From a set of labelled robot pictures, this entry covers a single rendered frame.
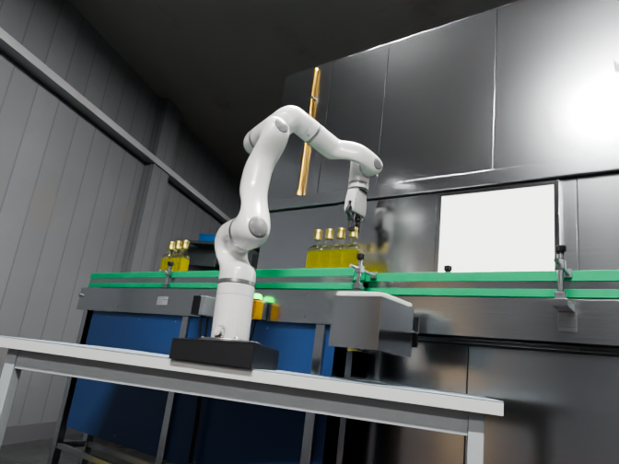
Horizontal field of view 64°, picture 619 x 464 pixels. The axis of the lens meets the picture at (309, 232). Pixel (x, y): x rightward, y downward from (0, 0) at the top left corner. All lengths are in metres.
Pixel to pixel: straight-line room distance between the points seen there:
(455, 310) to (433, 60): 1.17
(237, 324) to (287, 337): 0.39
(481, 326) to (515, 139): 0.76
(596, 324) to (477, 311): 0.32
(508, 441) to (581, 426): 0.22
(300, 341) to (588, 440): 0.95
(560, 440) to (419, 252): 0.77
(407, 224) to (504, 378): 0.67
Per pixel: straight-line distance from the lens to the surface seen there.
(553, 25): 2.25
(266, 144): 1.73
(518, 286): 1.65
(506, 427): 1.82
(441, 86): 2.27
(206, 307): 2.10
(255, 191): 1.67
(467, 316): 1.65
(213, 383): 1.55
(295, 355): 1.87
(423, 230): 1.98
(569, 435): 1.78
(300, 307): 1.85
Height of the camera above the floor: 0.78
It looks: 15 degrees up
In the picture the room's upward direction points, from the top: 7 degrees clockwise
